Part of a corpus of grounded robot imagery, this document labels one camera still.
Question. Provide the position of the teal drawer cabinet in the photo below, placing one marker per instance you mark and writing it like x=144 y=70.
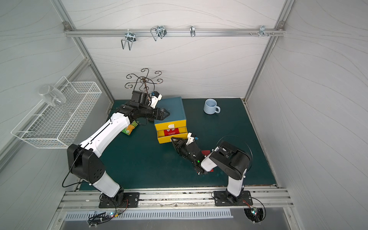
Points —
x=175 y=107

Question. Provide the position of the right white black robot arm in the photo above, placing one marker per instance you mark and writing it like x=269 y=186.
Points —
x=232 y=160

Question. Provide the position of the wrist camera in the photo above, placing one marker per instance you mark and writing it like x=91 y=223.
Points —
x=191 y=138
x=155 y=98

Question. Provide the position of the clear wine glass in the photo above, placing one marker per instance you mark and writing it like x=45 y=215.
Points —
x=53 y=96

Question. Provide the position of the left controller wiring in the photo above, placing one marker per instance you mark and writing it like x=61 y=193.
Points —
x=106 y=215

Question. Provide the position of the metal wire hook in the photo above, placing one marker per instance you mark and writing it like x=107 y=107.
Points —
x=158 y=32

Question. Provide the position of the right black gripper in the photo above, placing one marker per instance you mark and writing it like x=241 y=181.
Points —
x=182 y=147

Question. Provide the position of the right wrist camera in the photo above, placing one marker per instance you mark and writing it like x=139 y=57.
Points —
x=191 y=138

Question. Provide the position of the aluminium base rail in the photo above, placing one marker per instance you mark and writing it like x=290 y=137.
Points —
x=178 y=198

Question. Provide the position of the white wire basket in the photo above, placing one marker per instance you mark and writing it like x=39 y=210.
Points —
x=56 y=125

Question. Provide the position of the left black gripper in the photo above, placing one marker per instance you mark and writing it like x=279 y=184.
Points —
x=154 y=112

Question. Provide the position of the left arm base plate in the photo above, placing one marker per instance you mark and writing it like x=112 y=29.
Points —
x=121 y=200

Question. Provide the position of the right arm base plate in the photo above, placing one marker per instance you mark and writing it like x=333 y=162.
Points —
x=225 y=199

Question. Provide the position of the bronze mug tree stand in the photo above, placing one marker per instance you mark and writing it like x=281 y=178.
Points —
x=143 y=83

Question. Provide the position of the yellow top drawer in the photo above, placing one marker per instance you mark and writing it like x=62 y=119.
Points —
x=164 y=125

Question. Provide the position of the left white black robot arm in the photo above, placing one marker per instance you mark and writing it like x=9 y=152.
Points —
x=84 y=159

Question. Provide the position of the light blue mug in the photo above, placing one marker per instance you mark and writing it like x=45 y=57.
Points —
x=211 y=107

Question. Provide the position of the white vent strip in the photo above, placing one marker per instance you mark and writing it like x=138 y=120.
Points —
x=136 y=214

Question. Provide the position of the red postcard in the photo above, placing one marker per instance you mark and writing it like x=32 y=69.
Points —
x=207 y=164
x=172 y=131

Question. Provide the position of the metal double hook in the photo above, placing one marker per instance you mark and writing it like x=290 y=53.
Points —
x=128 y=41

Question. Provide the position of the metal bracket with bolts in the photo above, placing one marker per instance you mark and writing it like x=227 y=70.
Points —
x=262 y=32

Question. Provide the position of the green snack packet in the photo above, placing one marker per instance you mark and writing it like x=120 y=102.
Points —
x=129 y=129

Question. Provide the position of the right round fan unit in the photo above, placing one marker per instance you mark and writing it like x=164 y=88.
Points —
x=255 y=215

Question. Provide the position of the aluminium top rail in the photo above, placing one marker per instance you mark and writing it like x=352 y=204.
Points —
x=170 y=32

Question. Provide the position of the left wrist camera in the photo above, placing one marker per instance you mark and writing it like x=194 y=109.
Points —
x=155 y=98

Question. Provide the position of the small metal clip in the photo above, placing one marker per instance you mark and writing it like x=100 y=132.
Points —
x=192 y=31

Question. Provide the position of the yellow drawer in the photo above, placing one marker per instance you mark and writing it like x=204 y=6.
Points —
x=164 y=125
x=164 y=136

